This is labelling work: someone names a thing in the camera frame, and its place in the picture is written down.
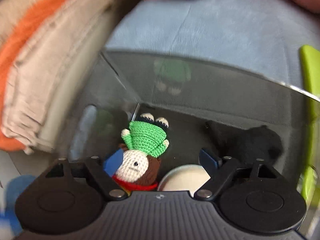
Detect round white blue container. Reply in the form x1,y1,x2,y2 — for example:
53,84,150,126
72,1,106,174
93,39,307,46
157,164,210,197

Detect black plush toy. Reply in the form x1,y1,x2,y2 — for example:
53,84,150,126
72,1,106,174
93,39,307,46
204,120,284,165

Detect green crochet doll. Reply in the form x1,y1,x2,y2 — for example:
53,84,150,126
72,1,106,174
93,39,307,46
112,113,169,192

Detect smoky transparent storage box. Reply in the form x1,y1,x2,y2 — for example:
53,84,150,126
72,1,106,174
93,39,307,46
67,49,316,189

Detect lime green box lid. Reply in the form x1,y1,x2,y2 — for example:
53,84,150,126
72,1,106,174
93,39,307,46
299,45,319,204

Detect grey blue bed sheet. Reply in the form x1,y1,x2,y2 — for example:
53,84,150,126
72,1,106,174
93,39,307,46
106,0,319,87

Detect orange and beige blanket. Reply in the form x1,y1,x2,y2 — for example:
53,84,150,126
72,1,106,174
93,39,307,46
1,0,126,154

